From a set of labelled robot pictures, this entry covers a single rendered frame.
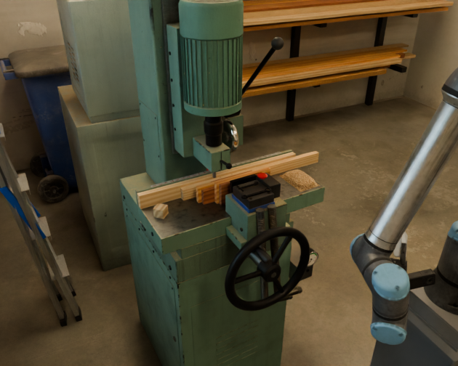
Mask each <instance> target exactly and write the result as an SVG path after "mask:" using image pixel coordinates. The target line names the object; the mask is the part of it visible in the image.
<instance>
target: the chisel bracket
mask: <svg viewBox="0 0 458 366"><path fill-rule="evenodd" d="M193 156H194V157H195V158H197V159H198V160H199V161H200V162H201V163H202V164H203V165H204V166H205V167H206V168H208V169H209V170H210V171H211V172H212V173H213V172H215V171H221V170H224V169H226V166H225V165H224V164H222V163H221V162H220V160H224V161H225V162H226V163H230V148H229V147H228V146H226V145H225V144H224V143H222V144H221V145H220V146H218V147H210V146H207V145H206V135H201V136H197V137H193Z"/></svg>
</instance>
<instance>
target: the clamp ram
mask: <svg viewBox="0 0 458 366"><path fill-rule="evenodd" d="M254 180H256V175H255V174H252V175H249V176H244V177H241V178H238V179H234V180H231V181H230V193H233V187H234V186H236V185H240V184H244V183H247V182H251V181H254Z"/></svg>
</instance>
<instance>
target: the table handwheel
mask: <svg viewBox="0 0 458 366"><path fill-rule="evenodd" d="M283 236H286V238H285V240H284V241H283V243H282V244H281V247H280V248H279V249H278V251H277V252H276V254H275V256H274V257H273V258H272V261H271V262H270V263H269V264H265V263H264V262H263V261H262V260H261V259H260V258H259V256H258V255H257V253H256V252H255V249H256V248H257V247H259V246H260V245H262V244H263V243H265V242H267V241H269V240H271V239H273V238H276V237H283ZM292 238H294V239H295V240H296V241H297V242H298V243H299V245H300V250H301V254H300V261H299V264H298V266H297V268H296V270H295V272H294V274H293V275H292V277H291V278H290V279H289V281H288V282H287V283H286V284H285V285H284V286H283V287H282V286H281V284H280V282H279V281H278V277H279V276H280V274H281V267H280V266H279V265H278V264H277V262H278V260H279V259H280V257H281V255H282V253H283V252H284V250H285V249H286V247H287V245H288V244H289V242H290V241H291V239H292ZM247 257H249V258H250V259H251V260H252V261H253V262H254V263H255V264H256V265H257V271H255V272H252V273H249V274H245V275H243V276H240V277H236V275H237V273H238V271H239V269H240V267H241V265H242V264H243V262H244V260H245V259H246V258H247ZM309 259H310V246H309V242H308V239H307V238H306V236H305V235H304V234H303V233H302V232H301V231H299V230H298V229H295V228H293V227H274V228H271V229H268V230H265V231H264V232H261V233H259V234H258V235H256V236H255V237H253V238H252V239H251V240H250V241H249V242H247V243H246V244H245V245H244V246H243V247H242V248H241V249H240V250H239V252H238V253H237V254H236V255H235V257H234V258H233V260H232V261H231V263H230V266H229V267H228V270H227V274H226V277H225V293H226V296H227V297H228V300H229V302H231V303H232V305H234V306H235V307H236V308H238V309H241V310H244V311H257V310H261V309H265V308H267V307H269V306H272V305H274V304H276V303H277V302H279V301H280V300H281V299H283V298H284V297H285V296H287V295H288V294H289V293H290V292H291V291H292V290H293V289H294V288H295V287H296V285H297V284H298V283H299V281H300V280H301V279H302V276H303V275H304V273H305V271H306V269H307V267H308V263H309ZM259 276H261V277H262V278H263V280H264V281H265V282H273V283H274V284H275V285H276V287H277V289H278V291H277V292H275V293H274V294H273V295H271V296H268V297H267V298H264V299H261V300H259V301H245V300H242V299H241V298H239V297H238V296H237V294H236V291H235V284H237V283H240V282H243V281H246V280H250V279H252V278H255V277H259Z"/></svg>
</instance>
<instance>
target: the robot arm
mask: <svg viewBox="0 0 458 366"><path fill-rule="evenodd" d="M441 92H442V95H443V100H442V101H441V103H440V105H439V106H438V109H437V110H436V112H435V114H434V116H433V117H432V119H431V121H430V122H429V124H428V125H427V128H426V129H425V131H424V133H423V135H422V136H421V138H420V140H419V141H418V143H417V145H416V147H415V148H414V150H413V152H412V154H411V155H410V157H409V159H408V160H407V162H406V164H405V166H404V167H403V169H402V171H401V173H400V174H399V176H398V178H397V179H396V181H395V183H394V185H393V187H392V188H391V190H390V192H389V193H388V195H387V197H386V198H385V201H384V202H383V204H382V206H381V207H380V209H379V211H378V212H377V215H376V216H375V217H374V220H373V222H372V223H371V225H370V227H369V228H368V229H367V230H366V231H365V233H363V234H360V235H358V236H357V237H356V238H354V239H353V241H352V243H351V244H350V254H351V256H352V259H353V261H354V262H355V263H356V265H357V267H358V269H359V270H360V272H361V274H362V276H363V278H364V280H365V281H366V284H367V285H368V286H369V289H370V291H371V293H372V321H371V325H370V328H371V334H372V336H373V337H374V338H375V339H376V340H378V341H379V342H382V343H386V344H390V345H397V344H400V343H403V342H404V340H405V338H406V335H407V332H406V327H407V319H408V311H409V295H410V294H409V290H412V289H415V288H421V287H424V290H425V293H426V295H427V297H428V298H429V299H430V300H431V301H432V302H433V303H434V304H435V305H436V306H438V307H440V308H441V309H443V310H445V311H447V312H450V313H452V314H456V315H458V220H457V221H456V222H454V223H453V224H452V226H451V229H450V230H449V231H448V235H447V238H446V242H445V244H444V247H443V250H442V253H441V257H440V259H439V262H438V266H437V267H436V268H435V269H434V270H432V269H426V270H422V271H418V272H412V273H409V274H407V261H406V249H407V238H408V235H407V234H406V231H405V230H406V228H407V227H408V225H409V224H410V222H411V220H412V219H413V218H414V215H415V214H416V212H417V211H418V209H419V207H420V206H421V205H422V203H423V201H424V200H425V198H426V197H427V195H428V193H429V191H430V190H431V189H432V187H433V185H434V184H435V182H436V180H437V179H438V177H439V176H440V174H441V172H442V171H443V169H444V168H445V166H446V164H447V163H448V162H449V160H450V158H451V156H452V155H453V154H454V151H455V150H456V149H457V147H458V68H456V69H455V70H454V72H453V73H452V74H451V75H450V76H449V77H448V78H447V79H446V82H445V83H444V85H443V87H442V88H441ZM401 236H402V237H401ZM400 249H401V254H400ZM392 252H393V254H394V256H395V257H400V260H399V259H394V258H390V255H391V254H392Z"/></svg>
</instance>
